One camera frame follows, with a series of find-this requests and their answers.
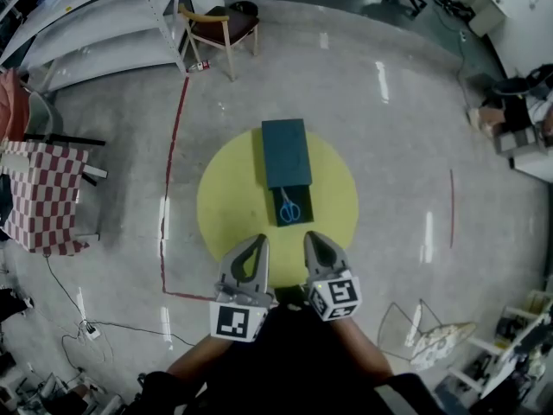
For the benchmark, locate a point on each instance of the dark teal box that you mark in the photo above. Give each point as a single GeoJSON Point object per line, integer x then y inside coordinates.
{"type": "Point", "coordinates": [286, 154]}

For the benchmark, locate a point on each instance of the red and white bottle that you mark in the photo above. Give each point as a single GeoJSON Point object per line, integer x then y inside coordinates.
{"type": "Point", "coordinates": [199, 65]}

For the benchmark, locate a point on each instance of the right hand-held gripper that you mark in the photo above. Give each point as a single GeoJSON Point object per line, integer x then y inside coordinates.
{"type": "Point", "coordinates": [339, 296]}

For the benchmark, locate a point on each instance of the black round bin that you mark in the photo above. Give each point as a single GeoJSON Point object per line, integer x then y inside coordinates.
{"type": "Point", "coordinates": [244, 7]}

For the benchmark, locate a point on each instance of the person's left forearm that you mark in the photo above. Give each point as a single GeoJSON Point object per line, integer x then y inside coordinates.
{"type": "Point", "coordinates": [203, 355]}

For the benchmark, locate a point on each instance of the white desk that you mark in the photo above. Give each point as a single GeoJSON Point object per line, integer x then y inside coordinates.
{"type": "Point", "coordinates": [514, 7]}

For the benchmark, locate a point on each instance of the wooden chair with dark seat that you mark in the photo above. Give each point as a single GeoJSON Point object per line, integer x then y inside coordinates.
{"type": "Point", "coordinates": [229, 26]}

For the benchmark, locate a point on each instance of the red white checkered tablecloth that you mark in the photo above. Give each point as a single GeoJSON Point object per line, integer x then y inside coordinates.
{"type": "Point", "coordinates": [45, 197]}

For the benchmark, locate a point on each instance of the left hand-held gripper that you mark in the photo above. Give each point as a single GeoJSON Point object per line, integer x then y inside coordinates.
{"type": "Point", "coordinates": [235, 320]}

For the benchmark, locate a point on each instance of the orange cloth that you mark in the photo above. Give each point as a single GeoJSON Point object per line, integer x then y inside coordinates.
{"type": "Point", "coordinates": [13, 106]}

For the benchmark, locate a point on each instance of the round yellow floor mat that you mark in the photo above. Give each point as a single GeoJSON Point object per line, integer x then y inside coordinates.
{"type": "Point", "coordinates": [233, 206]}

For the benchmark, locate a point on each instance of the person's right forearm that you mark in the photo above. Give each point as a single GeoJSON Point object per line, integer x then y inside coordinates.
{"type": "Point", "coordinates": [363, 346]}

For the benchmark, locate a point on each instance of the white shelf unit with clutter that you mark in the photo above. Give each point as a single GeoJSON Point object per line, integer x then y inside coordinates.
{"type": "Point", "coordinates": [510, 353]}

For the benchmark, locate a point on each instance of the white power strip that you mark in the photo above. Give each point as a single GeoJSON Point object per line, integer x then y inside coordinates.
{"type": "Point", "coordinates": [90, 329]}

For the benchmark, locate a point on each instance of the person's black clothing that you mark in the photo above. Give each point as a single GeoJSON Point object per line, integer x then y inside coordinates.
{"type": "Point", "coordinates": [289, 361]}

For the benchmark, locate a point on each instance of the white metal shelf rack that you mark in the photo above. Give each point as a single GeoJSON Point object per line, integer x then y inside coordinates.
{"type": "Point", "coordinates": [95, 24]}

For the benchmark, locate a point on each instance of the brown cardboard box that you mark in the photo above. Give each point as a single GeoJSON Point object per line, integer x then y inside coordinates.
{"type": "Point", "coordinates": [486, 119]}

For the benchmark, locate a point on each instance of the grey chair with black frame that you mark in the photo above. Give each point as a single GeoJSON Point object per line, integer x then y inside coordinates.
{"type": "Point", "coordinates": [45, 117]}

